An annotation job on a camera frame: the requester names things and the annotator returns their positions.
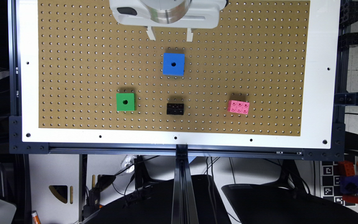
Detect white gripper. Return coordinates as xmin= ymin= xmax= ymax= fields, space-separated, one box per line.
xmin=109 ymin=0 xmax=229 ymax=42

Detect green cube block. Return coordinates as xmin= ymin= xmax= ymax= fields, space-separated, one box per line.
xmin=116 ymin=93 xmax=135 ymax=111

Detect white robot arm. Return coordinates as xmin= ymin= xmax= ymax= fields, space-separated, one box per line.
xmin=109 ymin=0 xmax=229 ymax=42

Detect blue cube block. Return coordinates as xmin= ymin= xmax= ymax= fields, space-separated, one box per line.
xmin=163 ymin=53 xmax=185 ymax=77

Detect black studded brick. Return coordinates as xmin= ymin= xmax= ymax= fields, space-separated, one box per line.
xmin=166 ymin=103 xmax=185 ymax=115

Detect brown perforated pegboard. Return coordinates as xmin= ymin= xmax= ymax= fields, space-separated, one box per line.
xmin=38 ymin=1 xmax=311 ymax=136

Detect pink studded brick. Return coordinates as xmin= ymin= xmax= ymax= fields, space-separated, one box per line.
xmin=227 ymin=100 xmax=250 ymax=114

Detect black white fiducial marker sheet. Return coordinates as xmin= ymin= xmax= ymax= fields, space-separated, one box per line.
xmin=319 ymin=161 xmax=345 ymax=205

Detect purple toy brick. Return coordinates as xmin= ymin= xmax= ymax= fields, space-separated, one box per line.
xmin=340 ymin=175 xmax=358 ymax=194

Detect red toy brick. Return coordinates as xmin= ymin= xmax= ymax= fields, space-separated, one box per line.
xmin=342 ymin=195 xmax=358 ymax=204

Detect dark aluminium table frame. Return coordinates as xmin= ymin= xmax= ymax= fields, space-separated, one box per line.
xmin=11 ymin=1 xmax=344 ymax=222

